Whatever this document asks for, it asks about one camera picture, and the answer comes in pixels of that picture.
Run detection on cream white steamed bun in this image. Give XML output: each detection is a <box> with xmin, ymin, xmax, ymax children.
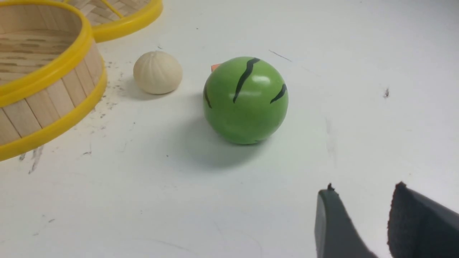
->
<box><xmin>133</xmin><ymin>51</ymin><xmax>183</xmax><ymax>95</ymax></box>

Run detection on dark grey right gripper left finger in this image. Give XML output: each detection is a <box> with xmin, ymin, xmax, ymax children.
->
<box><xmin>314</xmin><ymin>183</ymin><xmax>377</xmax><ymax>258</ymax></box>

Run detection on woven bamboo steamer lid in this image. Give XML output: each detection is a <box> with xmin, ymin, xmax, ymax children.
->
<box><xmin>62</xmin><ymin>0</ymin><xmax>163</xmax><ymax>43</ymax></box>

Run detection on small orange cube block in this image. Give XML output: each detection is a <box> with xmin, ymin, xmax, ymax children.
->
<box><xmin>211</xmin><ymin>63</ymin><xmax>221</xmax><ymax>72</ymax></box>

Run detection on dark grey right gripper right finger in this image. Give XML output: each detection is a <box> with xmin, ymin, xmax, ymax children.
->
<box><xmin>387</xmin><ymin>182</ymin><xmax>459</xmax><ymax>258</ymax></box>

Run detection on bamboo steamer tray yellow rims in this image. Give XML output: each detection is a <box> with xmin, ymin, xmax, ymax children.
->
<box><xmin>0</xmin><ymin>0</ymin><xmax>108</xmax><ymax>161</ymax></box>

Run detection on green toy watermelon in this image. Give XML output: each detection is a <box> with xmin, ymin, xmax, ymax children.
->
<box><xmin>203</xmin><ymin>57</ymin><xmax>289</xmax><ymax>145</ymax></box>

